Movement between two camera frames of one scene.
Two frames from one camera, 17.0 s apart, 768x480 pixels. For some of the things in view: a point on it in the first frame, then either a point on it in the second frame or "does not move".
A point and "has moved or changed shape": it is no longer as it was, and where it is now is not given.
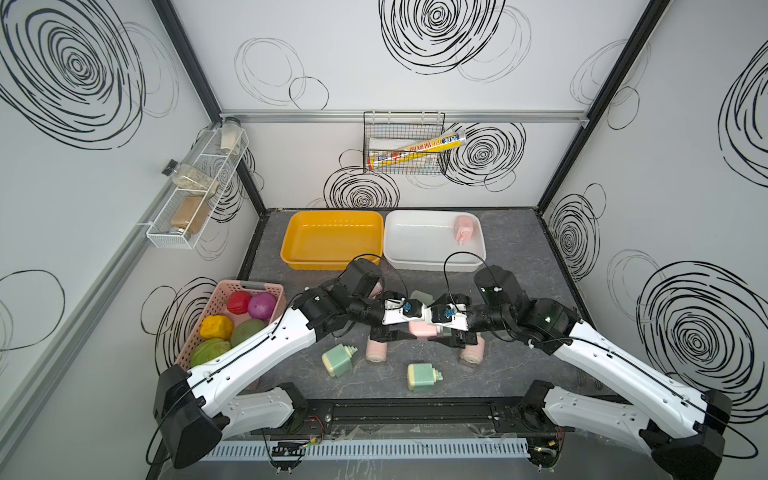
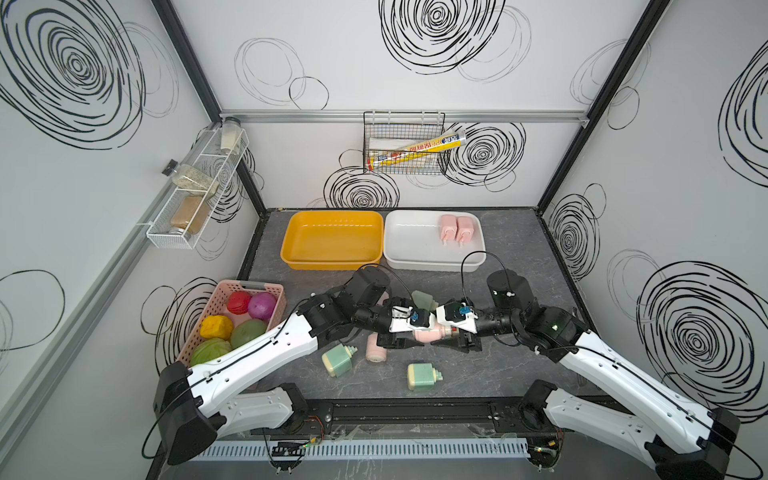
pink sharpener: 420,328 has moved or changed shape
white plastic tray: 434,241 does not move
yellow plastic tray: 330,240 does not move
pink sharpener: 463,228 does not move
